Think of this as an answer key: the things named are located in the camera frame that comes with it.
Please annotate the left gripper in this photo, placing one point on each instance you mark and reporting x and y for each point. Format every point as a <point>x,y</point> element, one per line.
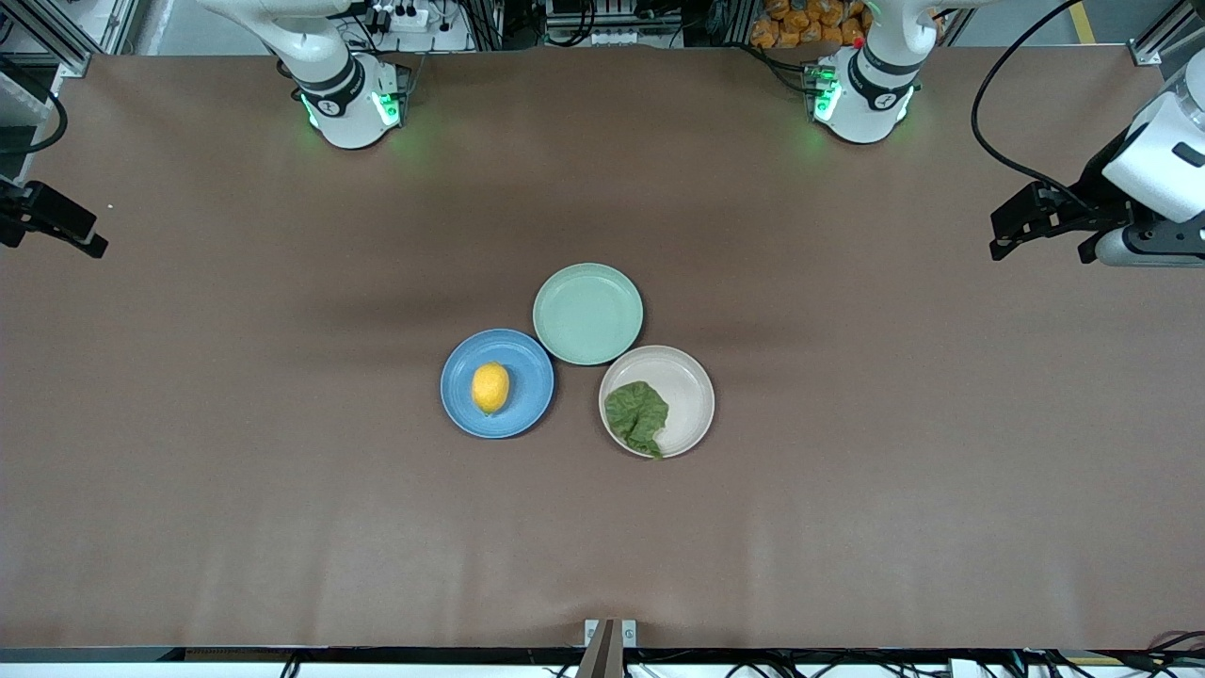
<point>1094,193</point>

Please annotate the yellow lemon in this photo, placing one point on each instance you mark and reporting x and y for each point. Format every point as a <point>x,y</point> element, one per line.
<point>490,388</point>

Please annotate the green lettuce leaf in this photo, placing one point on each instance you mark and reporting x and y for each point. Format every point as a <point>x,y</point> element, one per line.
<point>635,414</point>

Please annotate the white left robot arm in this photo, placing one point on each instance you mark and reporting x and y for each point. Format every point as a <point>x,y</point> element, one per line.
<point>871,94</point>

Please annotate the orange snack bag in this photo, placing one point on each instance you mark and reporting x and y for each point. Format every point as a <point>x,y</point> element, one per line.
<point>800,24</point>

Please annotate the beige plate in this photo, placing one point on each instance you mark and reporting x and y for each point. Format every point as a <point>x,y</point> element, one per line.
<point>682,386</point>

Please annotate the white power strip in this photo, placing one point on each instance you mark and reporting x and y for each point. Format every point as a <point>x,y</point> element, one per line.
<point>405,17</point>

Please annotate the light green plate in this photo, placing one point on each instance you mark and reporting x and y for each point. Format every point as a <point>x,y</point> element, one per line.
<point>588,314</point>

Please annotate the blue plate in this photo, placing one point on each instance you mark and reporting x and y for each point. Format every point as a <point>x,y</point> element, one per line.
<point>527,405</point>

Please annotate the aluminium frame profile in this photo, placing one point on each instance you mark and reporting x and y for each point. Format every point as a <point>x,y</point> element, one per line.
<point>56,42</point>
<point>1153,47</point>

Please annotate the metal table edge bracket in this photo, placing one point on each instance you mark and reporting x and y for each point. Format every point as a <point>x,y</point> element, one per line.
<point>610,650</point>

